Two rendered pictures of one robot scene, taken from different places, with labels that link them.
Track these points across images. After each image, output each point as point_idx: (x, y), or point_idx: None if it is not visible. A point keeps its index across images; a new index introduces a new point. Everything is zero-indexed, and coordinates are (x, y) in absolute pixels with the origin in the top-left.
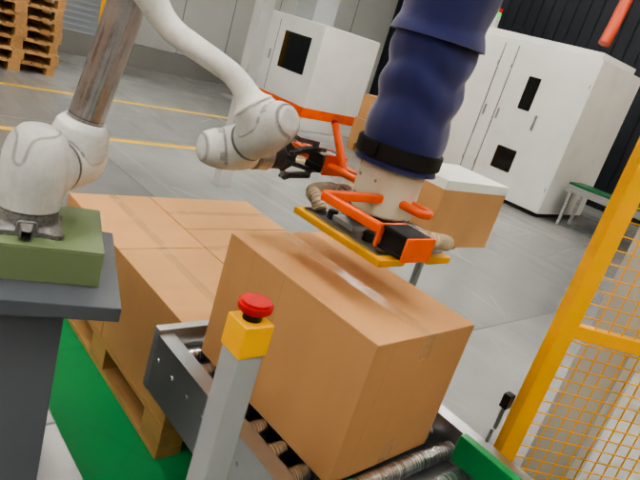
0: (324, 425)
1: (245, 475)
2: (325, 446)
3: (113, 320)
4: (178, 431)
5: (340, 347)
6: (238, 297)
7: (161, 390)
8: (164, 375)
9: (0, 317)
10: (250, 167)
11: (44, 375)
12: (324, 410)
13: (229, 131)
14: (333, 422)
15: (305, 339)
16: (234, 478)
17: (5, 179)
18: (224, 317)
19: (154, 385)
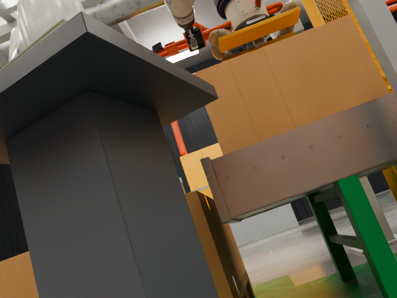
0: (364, 85)
1: (382, 121)
2: (377, 94)
3: (216, 96)
4: (299, 193)
5: (332, 38)
6: (236, 99)
7: (250, 193)
8: (244, 178)
9: (130, 134)
10: (192, 7)
11: (184, 210)
12: (357, 78)
13: None
14: (368, 76)
15: (308, 61)
16: (377, 136)
17: (54, 8)
18: (234, 125)
19: (239, 201)
